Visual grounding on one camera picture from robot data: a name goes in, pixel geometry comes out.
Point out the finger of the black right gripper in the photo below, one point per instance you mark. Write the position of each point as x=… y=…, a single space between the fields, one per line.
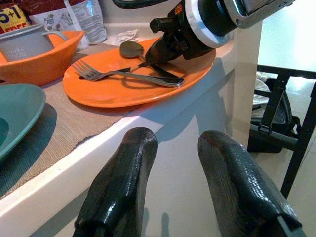
x=163 y=51

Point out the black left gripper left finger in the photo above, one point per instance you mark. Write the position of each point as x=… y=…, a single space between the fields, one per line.
x=118 y=185

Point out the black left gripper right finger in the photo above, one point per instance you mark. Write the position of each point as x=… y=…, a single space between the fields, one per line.
x=244 y=187

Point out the silver spoon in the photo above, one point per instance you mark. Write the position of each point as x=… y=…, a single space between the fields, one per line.
x=132 y=49

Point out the crumpled white paper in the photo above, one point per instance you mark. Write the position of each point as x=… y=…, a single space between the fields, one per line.
x=127 y=37

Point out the orange flat plate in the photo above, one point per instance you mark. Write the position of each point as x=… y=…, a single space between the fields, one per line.
x=111 y=92

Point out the grey printed pouch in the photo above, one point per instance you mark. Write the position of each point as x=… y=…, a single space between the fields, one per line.
x=91 y=22

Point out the silver fork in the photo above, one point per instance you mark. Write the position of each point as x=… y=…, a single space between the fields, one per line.
x=86 y=71

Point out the black bag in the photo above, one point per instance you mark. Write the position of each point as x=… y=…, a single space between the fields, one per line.
x=284 y=116

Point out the beige woven placemat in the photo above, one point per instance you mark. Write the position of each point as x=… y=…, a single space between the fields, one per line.
x=64 y=123

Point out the white cloth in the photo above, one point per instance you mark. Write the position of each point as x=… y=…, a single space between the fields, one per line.
x=261 y=85

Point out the teal plate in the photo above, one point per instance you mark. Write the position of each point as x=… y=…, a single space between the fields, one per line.
x=19 y=106

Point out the orange bowl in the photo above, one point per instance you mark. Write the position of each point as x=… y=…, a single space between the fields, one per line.
x=37 y=70

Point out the dark red packet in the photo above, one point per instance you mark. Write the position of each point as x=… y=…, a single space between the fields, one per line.
x=42 y=6

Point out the grey mug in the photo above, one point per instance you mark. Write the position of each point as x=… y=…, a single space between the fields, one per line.
x=24 y=47

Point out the red yellow snack packet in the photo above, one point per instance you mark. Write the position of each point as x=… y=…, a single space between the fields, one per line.
x=10 y=19

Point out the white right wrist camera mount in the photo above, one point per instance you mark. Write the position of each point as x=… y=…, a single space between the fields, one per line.
x=197 y=27

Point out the black metal chair frame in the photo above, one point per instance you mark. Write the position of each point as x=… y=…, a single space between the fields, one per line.
x=303 y=148

